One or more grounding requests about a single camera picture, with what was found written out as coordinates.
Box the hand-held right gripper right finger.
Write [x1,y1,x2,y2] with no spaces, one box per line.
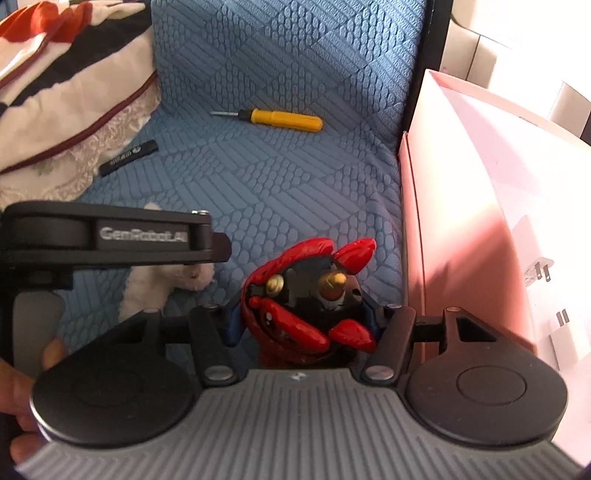
[362,300,500,384]

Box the person's left hand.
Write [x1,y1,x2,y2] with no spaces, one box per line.
[0,338,66,467]

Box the yellow screwdriver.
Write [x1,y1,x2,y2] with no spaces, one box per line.
[209,108,324,135]

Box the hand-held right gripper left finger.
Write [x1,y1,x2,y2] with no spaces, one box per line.
[115,299,248,387]

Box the red black white patterned blanket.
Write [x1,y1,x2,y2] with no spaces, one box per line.
[0,0,162,209]

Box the white charger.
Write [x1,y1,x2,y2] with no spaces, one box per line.
[547,308,591,371]
[507,213,556,297]

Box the black fabric label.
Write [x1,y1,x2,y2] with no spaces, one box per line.
[99,139,160,178]

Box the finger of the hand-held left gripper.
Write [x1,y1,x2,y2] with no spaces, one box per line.
[185,233,233,267]

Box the pink cardboard box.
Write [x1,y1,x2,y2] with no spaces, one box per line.
[397,69,591,468]

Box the beige cardboard box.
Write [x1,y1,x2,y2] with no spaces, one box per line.
[443,21,591,141]

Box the red and black toy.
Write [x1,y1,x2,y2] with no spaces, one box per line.
[242,237,378,370]

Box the blue quilted sofa cover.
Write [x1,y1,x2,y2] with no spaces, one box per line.
[60,0,428,370]

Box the white plush toy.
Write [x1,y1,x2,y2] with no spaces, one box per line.
[117,201,217,325]

